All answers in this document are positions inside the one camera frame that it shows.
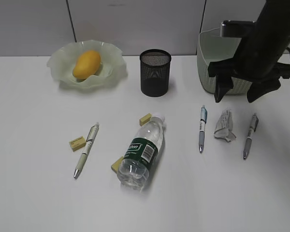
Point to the clear plastic water bottle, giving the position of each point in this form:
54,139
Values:
135,168

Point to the yellow mango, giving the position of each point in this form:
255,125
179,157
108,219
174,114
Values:
87,65

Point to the yellow eraser with label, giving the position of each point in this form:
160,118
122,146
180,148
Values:
77,143

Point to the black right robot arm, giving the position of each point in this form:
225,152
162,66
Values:
256,58

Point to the black mesh pen holder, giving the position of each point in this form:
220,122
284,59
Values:
155,72

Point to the green frosted glass plate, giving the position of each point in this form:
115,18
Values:
113,68

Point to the yellow eraser lower middle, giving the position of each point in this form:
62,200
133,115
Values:
115,165

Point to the light green woven basket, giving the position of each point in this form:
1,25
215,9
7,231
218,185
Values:
212,48

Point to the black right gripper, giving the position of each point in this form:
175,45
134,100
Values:
224,70

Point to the yellow eraser upper middle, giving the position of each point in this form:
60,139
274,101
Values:
145,119

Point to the light blue click pen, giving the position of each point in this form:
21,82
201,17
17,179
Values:
203,120

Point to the white waste paper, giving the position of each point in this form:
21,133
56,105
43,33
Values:
224,127

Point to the beige click pen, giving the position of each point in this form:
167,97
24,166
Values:
89,142

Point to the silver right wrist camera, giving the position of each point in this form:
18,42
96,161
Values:
236,29

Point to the grey click pen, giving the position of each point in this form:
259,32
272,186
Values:
252,128

